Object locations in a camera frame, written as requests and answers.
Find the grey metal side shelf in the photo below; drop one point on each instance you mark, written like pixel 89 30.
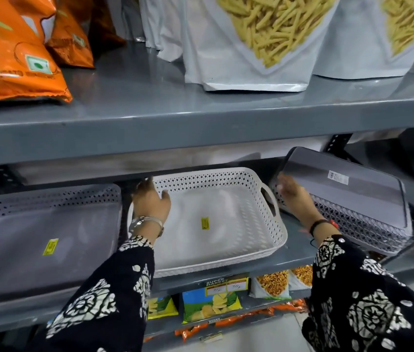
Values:
pixel 412 254

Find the person's right fingers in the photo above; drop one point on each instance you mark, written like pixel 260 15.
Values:
pixel 284 182

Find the person's right forearm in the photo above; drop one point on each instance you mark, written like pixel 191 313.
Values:
pixel 357 296

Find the row of orange packets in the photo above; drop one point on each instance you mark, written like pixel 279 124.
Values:
pixel 236 318

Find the yellow shelf price tag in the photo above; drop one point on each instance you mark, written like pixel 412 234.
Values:
pixel 227 285

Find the large orange snack bag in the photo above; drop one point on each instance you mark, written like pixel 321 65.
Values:
pixel 5 51

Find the person's left hand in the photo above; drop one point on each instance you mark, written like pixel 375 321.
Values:
pixel 150 203

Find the person's left thumb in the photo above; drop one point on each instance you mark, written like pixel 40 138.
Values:
pixel 165 199

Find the clear pouch of yellow snack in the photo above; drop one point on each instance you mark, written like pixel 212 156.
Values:
pixel 302 276
pixel 271 284

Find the black and red wrist band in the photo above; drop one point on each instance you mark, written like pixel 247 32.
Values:
pixel 318 223

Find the black perforated shelf upright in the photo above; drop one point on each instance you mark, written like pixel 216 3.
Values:
pixel 339 144

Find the person's left forearm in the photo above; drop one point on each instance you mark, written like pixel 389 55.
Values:
pixel 108 296

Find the white perforated plastic basket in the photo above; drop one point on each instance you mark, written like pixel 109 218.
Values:
pixel 221 223

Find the person's right hand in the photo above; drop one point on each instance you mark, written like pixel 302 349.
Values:
pixel 298 199

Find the white fries pouch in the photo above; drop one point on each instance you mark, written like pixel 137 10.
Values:
pixel 368 43
pixel 236 51

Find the blue green chips packet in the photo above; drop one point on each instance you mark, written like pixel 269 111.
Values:
pixel 210 306

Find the yellow green snack packet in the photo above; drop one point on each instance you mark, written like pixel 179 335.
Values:
pixel 161 307

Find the dark orange snack bag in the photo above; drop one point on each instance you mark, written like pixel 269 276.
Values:
pixel 106 21

